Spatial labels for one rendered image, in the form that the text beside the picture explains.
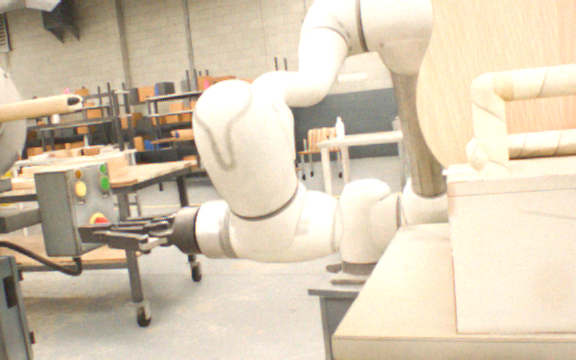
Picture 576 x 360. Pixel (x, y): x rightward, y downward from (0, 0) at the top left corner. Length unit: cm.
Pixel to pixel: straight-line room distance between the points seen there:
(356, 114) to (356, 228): 1056
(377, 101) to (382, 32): 1083
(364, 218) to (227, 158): 91
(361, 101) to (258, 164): 1138
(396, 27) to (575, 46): 43
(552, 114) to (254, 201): 42
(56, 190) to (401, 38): 82
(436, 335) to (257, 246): 27
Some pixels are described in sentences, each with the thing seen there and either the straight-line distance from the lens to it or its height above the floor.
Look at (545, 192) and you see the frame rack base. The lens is 64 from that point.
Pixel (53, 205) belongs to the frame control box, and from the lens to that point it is 138.
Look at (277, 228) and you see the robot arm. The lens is 77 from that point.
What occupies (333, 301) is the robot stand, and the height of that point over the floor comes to 66.
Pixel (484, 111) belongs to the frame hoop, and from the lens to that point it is 63.
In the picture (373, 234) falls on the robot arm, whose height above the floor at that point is 84.
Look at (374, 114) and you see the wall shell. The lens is 1202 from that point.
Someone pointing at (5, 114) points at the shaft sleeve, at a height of 125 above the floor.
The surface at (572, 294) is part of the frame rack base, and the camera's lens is 67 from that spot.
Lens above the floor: 120
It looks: 7 degrees down
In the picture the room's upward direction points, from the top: 6 degrees counter-clockwise
